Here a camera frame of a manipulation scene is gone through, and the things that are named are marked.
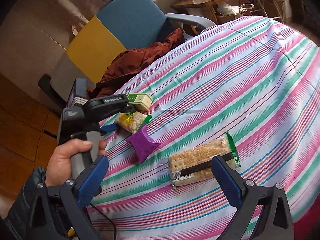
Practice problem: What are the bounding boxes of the person's left hand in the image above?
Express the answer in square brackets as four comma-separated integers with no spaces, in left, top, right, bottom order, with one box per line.
[45,139,93,186]

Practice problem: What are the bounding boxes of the purple cloth pouch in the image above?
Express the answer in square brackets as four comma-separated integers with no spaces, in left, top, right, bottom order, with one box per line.
[126,124,161,164]

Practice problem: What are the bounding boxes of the striped bed sheet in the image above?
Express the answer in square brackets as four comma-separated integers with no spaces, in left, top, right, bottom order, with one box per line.
[88,16,319,239]

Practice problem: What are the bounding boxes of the green small carton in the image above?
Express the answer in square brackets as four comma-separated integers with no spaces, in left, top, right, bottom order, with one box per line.
[126,93,153,112]

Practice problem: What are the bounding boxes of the yellow snack packet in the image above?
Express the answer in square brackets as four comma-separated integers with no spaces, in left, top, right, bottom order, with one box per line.
[115,111,152,134]

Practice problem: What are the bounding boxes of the person's left forearm sleeve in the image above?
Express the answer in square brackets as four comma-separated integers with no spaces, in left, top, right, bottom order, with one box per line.
[1,167,46,239]

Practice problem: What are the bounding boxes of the rust red quilted blanket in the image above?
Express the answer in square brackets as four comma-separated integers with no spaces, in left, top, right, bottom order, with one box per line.
[87,28,185,100]

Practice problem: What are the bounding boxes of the wooden desk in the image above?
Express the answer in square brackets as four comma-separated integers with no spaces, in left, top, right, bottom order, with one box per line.
[171,0,231,24]

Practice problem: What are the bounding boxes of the grey chair armrest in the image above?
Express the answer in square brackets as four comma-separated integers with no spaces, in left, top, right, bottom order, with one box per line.
[165,13,216,31]

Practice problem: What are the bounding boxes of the cracker pack green ends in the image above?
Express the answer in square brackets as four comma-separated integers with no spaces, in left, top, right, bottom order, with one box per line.
[168,132,240,189]

